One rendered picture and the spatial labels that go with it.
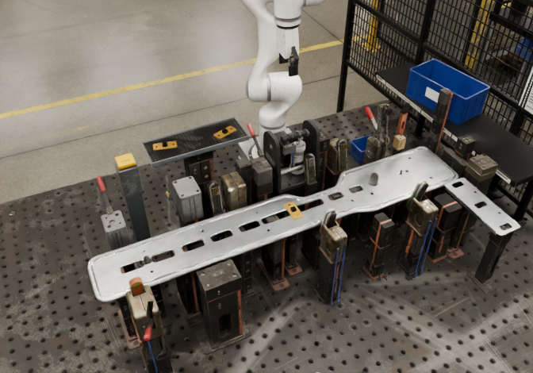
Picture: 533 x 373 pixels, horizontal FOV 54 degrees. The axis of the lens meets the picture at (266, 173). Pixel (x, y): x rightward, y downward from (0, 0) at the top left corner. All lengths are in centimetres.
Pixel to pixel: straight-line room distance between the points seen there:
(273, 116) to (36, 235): 110
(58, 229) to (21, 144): 189
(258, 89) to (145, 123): 207
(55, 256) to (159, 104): 228
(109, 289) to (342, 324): 81
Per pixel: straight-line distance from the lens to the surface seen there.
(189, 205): 179
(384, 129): 208
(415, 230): 195
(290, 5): 164
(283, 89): 215
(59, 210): 244
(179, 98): 435
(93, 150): 392
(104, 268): 175
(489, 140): 229
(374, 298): 201
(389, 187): 199
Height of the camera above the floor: 230
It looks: 41 degrees down
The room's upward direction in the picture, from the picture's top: straight up
